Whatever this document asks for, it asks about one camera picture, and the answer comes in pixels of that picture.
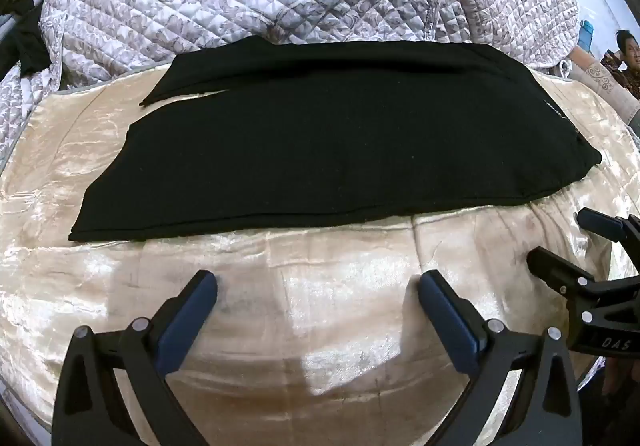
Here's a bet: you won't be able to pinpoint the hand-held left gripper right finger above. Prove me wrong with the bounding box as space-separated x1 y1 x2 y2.
418 270 583 446

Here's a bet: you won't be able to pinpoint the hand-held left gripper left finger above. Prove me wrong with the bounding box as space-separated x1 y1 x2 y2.
51 270 219 446

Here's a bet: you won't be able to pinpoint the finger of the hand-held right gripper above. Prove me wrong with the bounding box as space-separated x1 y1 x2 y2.
576 207 640 271
527 246 640 327

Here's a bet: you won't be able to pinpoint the black pants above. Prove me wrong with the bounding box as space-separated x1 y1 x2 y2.
68 36 603 244

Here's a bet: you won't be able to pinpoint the dark cloth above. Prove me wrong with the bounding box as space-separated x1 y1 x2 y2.
0 8 51 79

